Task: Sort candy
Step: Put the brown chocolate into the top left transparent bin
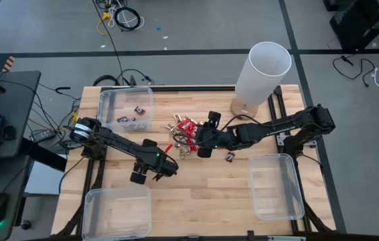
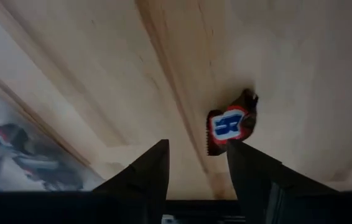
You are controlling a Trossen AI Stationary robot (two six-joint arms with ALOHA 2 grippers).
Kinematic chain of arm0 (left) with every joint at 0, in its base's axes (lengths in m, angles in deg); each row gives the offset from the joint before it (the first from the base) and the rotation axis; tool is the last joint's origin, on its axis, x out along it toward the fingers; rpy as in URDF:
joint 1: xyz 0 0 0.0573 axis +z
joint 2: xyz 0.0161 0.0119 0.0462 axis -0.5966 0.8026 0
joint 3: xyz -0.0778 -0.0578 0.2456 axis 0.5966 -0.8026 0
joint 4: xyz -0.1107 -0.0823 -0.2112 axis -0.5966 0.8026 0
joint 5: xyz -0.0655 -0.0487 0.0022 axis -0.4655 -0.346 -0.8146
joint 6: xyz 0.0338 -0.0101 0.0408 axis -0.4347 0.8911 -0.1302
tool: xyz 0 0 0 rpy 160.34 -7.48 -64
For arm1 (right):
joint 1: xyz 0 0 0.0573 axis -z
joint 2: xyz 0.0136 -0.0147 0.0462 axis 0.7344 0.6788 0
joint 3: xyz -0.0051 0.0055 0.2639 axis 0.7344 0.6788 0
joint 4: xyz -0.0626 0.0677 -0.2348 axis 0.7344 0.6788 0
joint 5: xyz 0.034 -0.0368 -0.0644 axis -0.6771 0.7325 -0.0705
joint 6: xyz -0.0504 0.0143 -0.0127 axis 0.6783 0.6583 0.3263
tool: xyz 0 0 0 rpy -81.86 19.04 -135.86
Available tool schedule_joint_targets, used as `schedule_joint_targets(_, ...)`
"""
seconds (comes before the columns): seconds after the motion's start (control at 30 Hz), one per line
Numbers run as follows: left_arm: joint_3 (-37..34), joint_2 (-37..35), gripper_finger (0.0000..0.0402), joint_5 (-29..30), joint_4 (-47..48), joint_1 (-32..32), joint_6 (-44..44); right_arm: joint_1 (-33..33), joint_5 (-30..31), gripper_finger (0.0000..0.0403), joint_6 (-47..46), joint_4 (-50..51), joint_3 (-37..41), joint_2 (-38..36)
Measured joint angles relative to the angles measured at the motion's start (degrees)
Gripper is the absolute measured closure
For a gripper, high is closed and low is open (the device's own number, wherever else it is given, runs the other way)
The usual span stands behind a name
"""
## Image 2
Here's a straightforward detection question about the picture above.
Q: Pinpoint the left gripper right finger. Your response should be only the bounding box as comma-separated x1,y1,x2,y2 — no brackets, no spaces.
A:
226,139,352,224

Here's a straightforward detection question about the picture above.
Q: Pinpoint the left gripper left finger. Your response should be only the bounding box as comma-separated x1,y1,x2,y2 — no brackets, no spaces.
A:
0,139,170,224

